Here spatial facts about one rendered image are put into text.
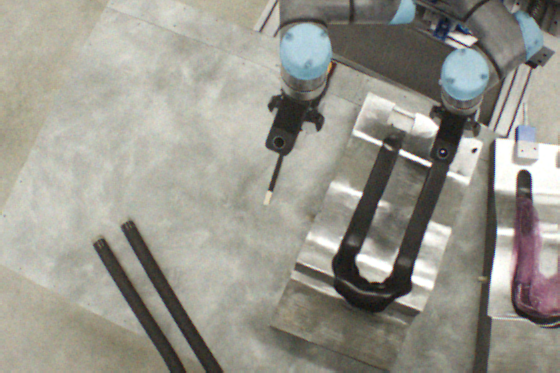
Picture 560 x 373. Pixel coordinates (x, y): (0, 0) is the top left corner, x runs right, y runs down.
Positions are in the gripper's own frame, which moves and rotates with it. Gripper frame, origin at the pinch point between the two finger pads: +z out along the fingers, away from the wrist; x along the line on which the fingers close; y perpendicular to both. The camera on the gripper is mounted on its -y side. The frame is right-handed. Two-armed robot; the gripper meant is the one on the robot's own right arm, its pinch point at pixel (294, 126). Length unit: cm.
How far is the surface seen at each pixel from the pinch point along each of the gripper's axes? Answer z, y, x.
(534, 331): 4, -18, -60
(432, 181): 6.8, 2.7, -28.9
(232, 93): 15.1, 6.0, 16.1
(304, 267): 3.4, -23.1, -11.9
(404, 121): 8.7, 12.6, -19.2
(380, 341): 8.9, -30.6, -31.7
